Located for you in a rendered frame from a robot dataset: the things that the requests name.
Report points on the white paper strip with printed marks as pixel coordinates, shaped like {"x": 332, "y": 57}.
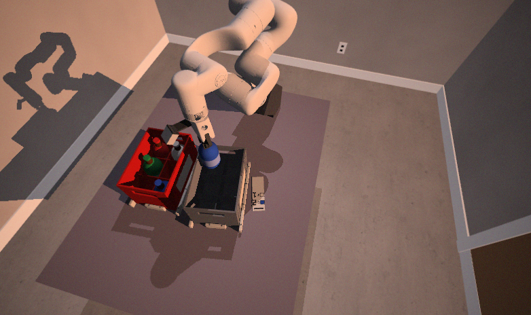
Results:
{"x": 258, "y": 194}

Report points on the green bottle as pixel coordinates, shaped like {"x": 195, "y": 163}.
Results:
{"x": 152, "y": 166}

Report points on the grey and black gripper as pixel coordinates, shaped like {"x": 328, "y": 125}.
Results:
{"x": 204, "y": 131}

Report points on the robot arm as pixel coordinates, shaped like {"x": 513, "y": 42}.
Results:
{"x": 200, "y": 75}

